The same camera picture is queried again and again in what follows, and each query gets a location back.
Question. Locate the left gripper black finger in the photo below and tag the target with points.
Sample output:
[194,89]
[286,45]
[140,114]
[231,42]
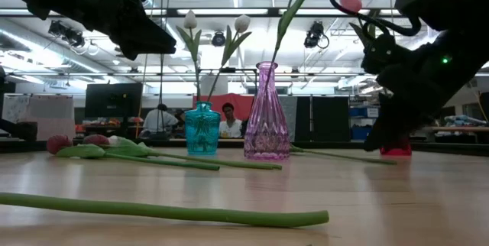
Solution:
[149,41]

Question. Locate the red partition panel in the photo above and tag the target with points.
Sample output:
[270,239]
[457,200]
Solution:
[244,104]

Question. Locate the black computer monitor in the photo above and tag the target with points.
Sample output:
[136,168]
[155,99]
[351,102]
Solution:
[113,100]

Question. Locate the red glass vase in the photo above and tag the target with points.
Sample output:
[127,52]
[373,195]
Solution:
[395,149]

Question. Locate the white board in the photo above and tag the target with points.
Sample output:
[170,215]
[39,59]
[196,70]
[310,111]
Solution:
[38,112]

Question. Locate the teal glass vase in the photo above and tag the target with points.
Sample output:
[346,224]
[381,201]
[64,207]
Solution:
[202,131]

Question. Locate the pink glass vase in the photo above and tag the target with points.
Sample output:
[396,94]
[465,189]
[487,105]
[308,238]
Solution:
[267,131]

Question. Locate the long green foreground stem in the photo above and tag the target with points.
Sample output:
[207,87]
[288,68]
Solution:
[153,211]

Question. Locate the black partition panel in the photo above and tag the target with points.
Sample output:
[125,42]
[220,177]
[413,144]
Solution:
[330,118]

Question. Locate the black ceiling camera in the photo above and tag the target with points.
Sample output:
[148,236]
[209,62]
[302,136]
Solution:
[315,34]
[67,34]
[218,39]

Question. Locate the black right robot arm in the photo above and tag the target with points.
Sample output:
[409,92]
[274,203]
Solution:
[458,28]

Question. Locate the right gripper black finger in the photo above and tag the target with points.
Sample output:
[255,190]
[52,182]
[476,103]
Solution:
[363,37]

